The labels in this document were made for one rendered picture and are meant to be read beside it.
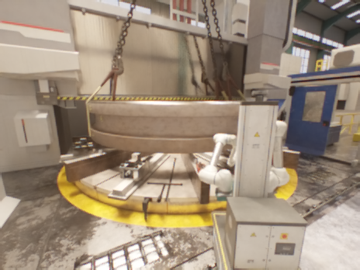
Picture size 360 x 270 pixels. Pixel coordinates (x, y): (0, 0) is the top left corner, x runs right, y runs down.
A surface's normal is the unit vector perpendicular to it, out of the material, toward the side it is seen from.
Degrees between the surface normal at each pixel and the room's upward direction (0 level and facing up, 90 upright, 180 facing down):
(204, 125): 90
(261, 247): 90
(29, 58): 90
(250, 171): 90
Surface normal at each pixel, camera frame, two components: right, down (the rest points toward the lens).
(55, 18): 0.47, 0.18
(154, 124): -0.17, 0.21
